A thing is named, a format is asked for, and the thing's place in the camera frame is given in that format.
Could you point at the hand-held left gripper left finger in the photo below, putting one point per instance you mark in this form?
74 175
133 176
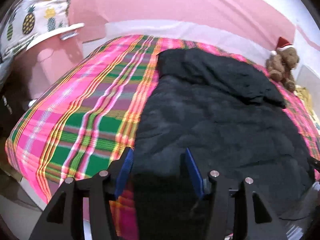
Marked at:
123 175

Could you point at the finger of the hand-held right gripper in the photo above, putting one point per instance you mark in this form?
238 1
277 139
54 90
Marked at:
315 164

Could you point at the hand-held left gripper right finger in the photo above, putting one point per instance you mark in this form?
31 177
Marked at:
195 175

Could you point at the black puffer jacket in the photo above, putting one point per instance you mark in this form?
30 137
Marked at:
212 117

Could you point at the pink green plaid blanket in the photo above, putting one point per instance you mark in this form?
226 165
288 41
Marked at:
75 130

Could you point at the yellow cloth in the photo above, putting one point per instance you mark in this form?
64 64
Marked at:
306 92

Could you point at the white panel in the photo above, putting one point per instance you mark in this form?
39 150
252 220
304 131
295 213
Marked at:
310 76

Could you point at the brown teddy bear santa hat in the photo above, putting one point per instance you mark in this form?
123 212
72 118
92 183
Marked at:
282 62

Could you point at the dark bag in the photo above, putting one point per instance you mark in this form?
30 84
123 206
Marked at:
12 105

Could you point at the pink cloth backdrop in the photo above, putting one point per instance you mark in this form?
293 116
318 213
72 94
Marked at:
175 0

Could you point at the pineapple print cloth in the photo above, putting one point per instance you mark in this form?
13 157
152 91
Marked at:
30 22

